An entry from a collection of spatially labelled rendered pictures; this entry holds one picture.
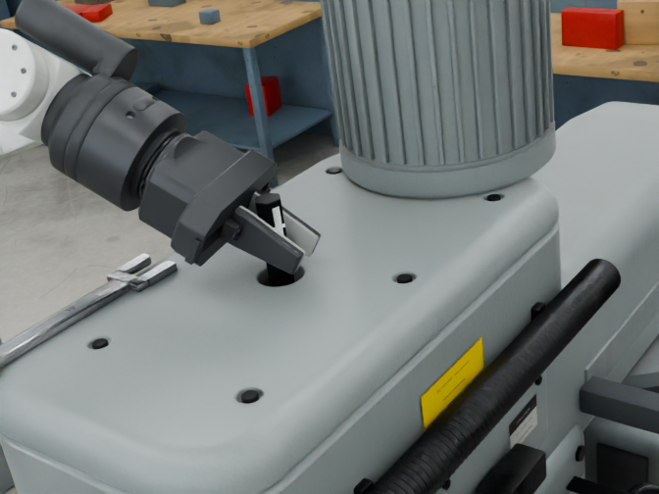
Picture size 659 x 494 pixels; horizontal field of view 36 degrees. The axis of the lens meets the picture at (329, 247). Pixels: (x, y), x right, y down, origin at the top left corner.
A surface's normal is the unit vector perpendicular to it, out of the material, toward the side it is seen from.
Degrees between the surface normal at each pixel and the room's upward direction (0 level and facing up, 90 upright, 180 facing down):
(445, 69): 90
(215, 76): 90
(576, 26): 90
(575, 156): 0
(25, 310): 0
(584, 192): 0
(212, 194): 30
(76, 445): 63
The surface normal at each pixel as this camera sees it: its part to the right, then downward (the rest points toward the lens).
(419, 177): -0.29, 0.47
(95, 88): 0.19, -0.55
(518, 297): 0.79, 0.18
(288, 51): -0.60, 0.43
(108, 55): -0.05, -0.18
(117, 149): -0.17, 0.02
